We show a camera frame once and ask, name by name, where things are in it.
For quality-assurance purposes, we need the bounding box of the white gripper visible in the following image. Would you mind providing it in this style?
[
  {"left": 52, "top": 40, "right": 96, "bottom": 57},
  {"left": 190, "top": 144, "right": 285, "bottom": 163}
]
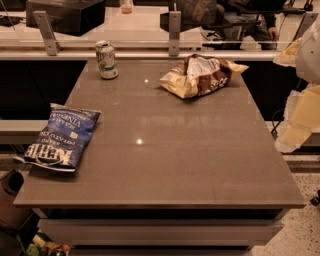
[{"left": 273, "top": 17, "right": 320, "bottom": 153}]

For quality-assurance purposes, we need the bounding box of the brown and yellow chip bag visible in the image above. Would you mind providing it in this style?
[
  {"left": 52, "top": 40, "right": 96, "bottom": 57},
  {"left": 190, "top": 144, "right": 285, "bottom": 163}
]
[{"left": 159, "top": 54, "right": 248, "bottom": 99}]

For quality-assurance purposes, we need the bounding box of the blue Kettle chip bag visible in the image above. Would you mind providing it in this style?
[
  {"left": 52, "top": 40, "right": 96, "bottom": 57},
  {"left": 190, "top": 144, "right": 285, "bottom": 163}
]
[{"left": 15, "top": 103, "right": 100, "bottom": 172}]

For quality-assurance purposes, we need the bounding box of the seated person in background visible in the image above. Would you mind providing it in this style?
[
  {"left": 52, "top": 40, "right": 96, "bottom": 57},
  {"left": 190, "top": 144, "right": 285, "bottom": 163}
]
[{"left": 217, "top": 0, "right": 286, "bottom": 50}]

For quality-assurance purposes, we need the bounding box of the plastic cup with drink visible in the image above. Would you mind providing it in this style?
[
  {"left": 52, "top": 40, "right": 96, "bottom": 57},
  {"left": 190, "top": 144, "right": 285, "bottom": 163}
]
[{"left": 119, "top": 0, "right": 133, "bottom": 14}]

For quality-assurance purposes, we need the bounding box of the green and white soda can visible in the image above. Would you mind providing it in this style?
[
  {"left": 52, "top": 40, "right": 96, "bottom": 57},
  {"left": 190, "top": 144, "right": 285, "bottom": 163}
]
[{"left": 95, "top": 40, "right": 119, "bottom": 80}]

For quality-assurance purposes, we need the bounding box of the black box on counter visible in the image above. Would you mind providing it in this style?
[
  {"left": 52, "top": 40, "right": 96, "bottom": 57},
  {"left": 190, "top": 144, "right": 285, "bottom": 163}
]
[{"left": 26, "top": 0, "right": 106, "bottom": 36}]

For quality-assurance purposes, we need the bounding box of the grey drawer cabinet under table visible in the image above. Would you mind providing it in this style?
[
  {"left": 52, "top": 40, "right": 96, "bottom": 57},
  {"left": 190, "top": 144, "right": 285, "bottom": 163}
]
[{"left": 38, "top": 218, "right": 283, "bottom": 254}]

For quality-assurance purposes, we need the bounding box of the colourful snack packets pile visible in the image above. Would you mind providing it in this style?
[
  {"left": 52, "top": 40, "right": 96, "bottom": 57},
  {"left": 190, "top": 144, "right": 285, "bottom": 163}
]
[{"left": 26, "top": 233, "right": 71, "bottom": 256}]

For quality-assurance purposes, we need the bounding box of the dark bin with hole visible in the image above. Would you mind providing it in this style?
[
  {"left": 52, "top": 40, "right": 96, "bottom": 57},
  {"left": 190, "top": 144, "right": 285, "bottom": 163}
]
[{"left": 0, "top": 169, "right": 38, "bottom": 236}]

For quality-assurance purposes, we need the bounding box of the black cable loop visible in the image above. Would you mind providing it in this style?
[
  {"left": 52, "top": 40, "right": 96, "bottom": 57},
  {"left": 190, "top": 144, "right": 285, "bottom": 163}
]
[{"left": 270, "top": 108, "right": 286, "bottom": 136}]

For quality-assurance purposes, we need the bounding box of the middle metal glass bracket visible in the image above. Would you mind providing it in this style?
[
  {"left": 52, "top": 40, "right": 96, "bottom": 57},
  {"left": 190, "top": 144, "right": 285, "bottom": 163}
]
[{"left": 169, "top": 11, "right": 181, "bottom": 56}]

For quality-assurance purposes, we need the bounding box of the left metal glass bracket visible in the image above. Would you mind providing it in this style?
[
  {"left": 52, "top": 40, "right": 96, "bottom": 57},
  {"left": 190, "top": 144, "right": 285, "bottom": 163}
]
[{"left": 33, "top": 11, "right": 60, "bottom": 56}]

